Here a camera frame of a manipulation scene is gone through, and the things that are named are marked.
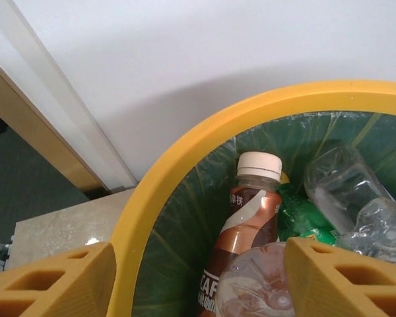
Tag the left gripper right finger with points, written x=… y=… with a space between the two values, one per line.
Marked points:
x=349 y=287

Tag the clear bottle blue label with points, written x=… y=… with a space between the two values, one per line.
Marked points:
x=250 y=284

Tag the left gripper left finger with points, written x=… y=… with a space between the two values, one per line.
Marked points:
x=52 y=290

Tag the clear bottle white cap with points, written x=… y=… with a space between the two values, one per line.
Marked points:
x=343 y=185

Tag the copper label coffee bottle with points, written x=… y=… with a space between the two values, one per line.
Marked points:
x=247 y=214

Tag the wooden door frame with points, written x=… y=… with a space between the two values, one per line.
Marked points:
x=36 y=132

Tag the green plastic soda bottle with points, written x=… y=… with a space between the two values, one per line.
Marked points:
x=293 y=214

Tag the yellow rim waste bin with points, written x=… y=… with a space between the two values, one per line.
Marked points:
x=217 y=115

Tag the yellow plastic bin liner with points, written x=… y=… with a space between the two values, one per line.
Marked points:
x=184 y=224

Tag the crushed clear bottle blue cap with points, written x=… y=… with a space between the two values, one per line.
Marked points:
x=376 y=228

